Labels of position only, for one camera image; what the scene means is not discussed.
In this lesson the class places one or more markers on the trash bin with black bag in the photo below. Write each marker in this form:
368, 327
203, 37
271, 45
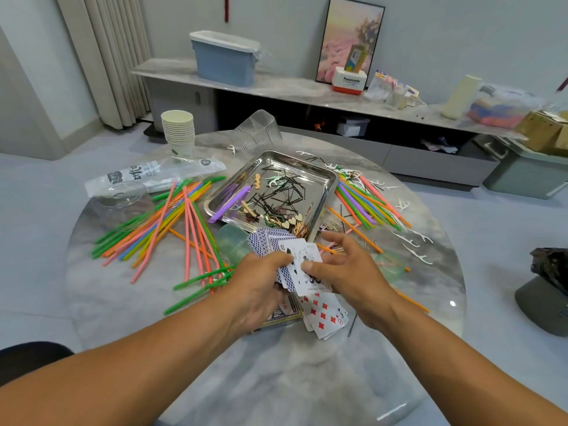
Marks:
546, 293

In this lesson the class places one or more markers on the grey green storage bin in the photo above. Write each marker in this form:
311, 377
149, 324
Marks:
531, 174

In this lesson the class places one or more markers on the clear printed plastic bag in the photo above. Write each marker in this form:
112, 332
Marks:
151, 175

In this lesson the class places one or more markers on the blue storage box white lid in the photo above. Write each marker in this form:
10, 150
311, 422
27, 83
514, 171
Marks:
225, 59

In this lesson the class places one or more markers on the white floss pick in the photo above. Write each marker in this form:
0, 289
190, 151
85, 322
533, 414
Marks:
406, 236
232, 148
417, 254

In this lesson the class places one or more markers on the framed pink picture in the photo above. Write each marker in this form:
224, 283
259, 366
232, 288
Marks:
337, 35

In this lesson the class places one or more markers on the metal tray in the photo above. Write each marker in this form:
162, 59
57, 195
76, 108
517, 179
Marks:
311, 171

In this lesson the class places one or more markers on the person's right forearm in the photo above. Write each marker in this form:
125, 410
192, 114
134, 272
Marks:
470, 372

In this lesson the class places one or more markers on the white and red small box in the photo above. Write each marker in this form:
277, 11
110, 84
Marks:
350, 81

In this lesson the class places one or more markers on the clear round plastic bowl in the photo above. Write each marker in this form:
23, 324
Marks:
114, 200

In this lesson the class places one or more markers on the clear bag of snacks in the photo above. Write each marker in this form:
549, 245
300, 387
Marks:
380, 87

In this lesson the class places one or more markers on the pile of colourful straws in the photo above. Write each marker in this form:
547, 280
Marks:
155, 228

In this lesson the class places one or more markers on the clear ribbed organizer box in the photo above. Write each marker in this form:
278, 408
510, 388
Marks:
257, 130

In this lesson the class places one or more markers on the person's left forearm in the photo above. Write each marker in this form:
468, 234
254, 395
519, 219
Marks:
106, 372

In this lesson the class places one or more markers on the translucent green plastic cup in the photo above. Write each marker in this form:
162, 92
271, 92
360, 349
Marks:
231, 242

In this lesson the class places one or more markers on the pile of floss picks and clips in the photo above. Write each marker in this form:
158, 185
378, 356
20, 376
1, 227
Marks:
275, 199

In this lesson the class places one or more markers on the group of white paper cups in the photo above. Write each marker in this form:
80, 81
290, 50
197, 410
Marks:
177, 131

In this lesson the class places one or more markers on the pile of playing cards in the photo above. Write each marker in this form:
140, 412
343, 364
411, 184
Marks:
324, 315

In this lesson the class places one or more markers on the person's right hand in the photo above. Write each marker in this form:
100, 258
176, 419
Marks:
359, 279

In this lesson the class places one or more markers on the small colourful box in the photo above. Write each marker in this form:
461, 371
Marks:
355, 57

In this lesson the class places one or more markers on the clear storage box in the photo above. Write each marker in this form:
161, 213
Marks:
504, 106

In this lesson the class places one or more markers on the person's left hand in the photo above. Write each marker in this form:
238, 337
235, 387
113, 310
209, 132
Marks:
253, 293

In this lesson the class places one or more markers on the colourful small packet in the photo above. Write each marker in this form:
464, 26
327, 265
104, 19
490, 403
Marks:
413, 91

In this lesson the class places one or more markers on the grey cabinet with marble top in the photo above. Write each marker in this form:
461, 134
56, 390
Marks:
280, 84

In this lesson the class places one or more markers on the beige curtain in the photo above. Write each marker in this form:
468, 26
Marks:
102, 57

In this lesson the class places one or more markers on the cream paper roll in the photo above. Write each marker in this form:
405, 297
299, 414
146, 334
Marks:
461, 96

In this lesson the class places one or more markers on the cardboard box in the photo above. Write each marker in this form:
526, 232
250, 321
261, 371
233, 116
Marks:
543, 133

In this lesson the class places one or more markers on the colourful matchbox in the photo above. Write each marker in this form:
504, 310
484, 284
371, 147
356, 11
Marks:
288, 310

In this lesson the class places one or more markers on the white box in cabinet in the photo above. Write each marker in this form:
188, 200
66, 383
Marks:
353, 127

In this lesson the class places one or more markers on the loose papers in cabinet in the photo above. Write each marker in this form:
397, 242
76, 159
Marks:
441, 144

